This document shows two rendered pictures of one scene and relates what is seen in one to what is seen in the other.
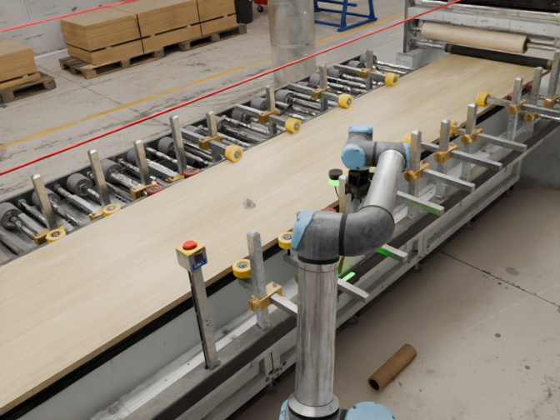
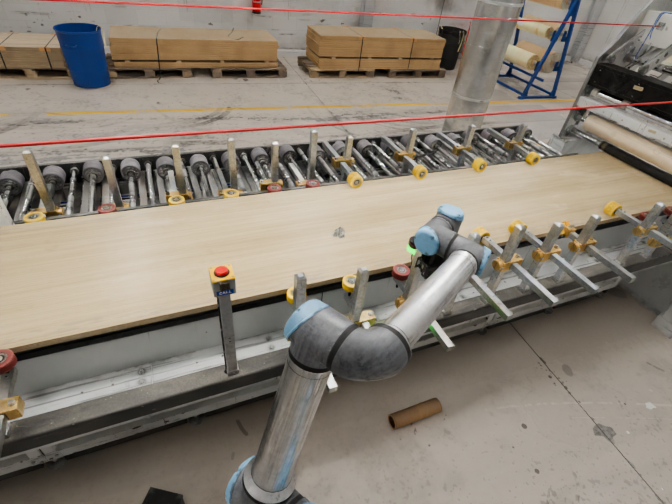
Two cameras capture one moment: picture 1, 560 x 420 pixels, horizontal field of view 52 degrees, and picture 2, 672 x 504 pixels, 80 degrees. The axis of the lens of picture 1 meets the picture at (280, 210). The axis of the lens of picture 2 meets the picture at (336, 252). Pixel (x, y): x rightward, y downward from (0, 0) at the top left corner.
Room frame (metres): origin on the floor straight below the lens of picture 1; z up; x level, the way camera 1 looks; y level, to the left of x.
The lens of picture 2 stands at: (0.74, -0.27, 2.08)
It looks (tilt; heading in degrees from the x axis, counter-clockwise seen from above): 39 degrees down; 15
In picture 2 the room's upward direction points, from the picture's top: 7 degrees clockwise
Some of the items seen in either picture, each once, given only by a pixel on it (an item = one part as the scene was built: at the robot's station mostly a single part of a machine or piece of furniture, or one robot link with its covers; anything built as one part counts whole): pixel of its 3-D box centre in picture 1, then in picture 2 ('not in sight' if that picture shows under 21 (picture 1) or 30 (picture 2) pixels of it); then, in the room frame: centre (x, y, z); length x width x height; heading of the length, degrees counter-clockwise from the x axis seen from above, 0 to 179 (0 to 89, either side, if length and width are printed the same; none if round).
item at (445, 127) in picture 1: (442, 164); (538, 262); (2.52, -0.82, 0.89); 0.03 x 0.03 x 0.48; 42
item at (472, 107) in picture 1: (468, 147); (573, 253); (2.69, -1.01, 0.89); 0.03 x 0.03 x 0.48; 42
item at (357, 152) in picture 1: (357, 152); (435, 237); (1.84, -0.30, 1.33); 0.12 x 0.12 x 0.09; 72
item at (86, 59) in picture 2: not in sight; (86, 55); (5.16, 4.74, 0.36); 0.59 x 0.57 x 0.73; 39
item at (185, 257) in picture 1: (192, 256); (222, 281); (1.50, 0.29, 1.18); 0.07 x 0.07 x 0.08; 42
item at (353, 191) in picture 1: (358, 181); (432, 260); (1.95, -0.31, 1.15); 0.09 x 0.08 x 0.12; 133
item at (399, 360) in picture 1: (392, 367); (415, 413); (2.02, -0.49, 0.04); 0.30 x 0.08 x 0.08; 132
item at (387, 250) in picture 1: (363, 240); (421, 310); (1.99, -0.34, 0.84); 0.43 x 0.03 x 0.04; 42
